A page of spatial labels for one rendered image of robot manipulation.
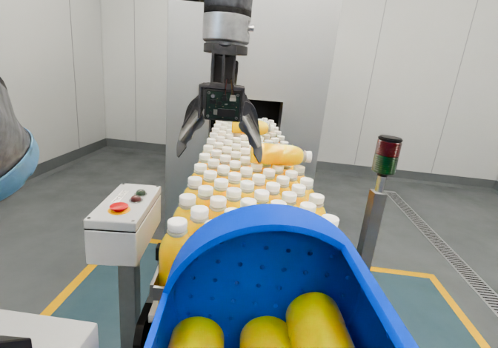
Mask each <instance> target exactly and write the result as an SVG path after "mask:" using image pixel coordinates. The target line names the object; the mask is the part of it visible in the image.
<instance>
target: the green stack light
mask: <svg viewBox="0 0 498 348"><path fill-rule="evenodd" d="M398 161H399V157H398V158H391V157H385V156H382V155H378V154H376V153H374V157H373V163H372V167H371V169H372V170H373V171H374V172H375V173H379V174H383V175H394V174H395V173H396V168H397V164H398Z"/></svg>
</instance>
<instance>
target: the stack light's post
mask: <svg viewBox="0 0 498 348"><path fill-rule="evenodd" d="M374 190H375V189H370V191H369V194H368V201H367V204H366V208H365V214H364V218H363V222H362V229H361V233H360V236H359V243H358V246H357V252H358V253H359V255H360V256H361V258H362V260H363V261H364V262H365V264H366V266H367V267H368V269H369V270H370V268H371V263H372V259H373V256H374V250H375V246H376V241H377V237H378V234H379V228H380V224H381V221H382V215H383V212H384V208H385V202H386V199H387V194H386V193H385V192H384V191H383V192H382V193H378V192H375V191H374Z"/></svg>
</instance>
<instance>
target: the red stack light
mask: <svg viewBox="0 0 498 348"><path fill-rule="evenodd" d="M401 148H402V142H401V143H391V142H386V141H381V140H379V139H377V143H376V149H375V153H376V154H378V155H382V156H385V157H391V158H398V157H399V155H400V151H401Z"/></svg>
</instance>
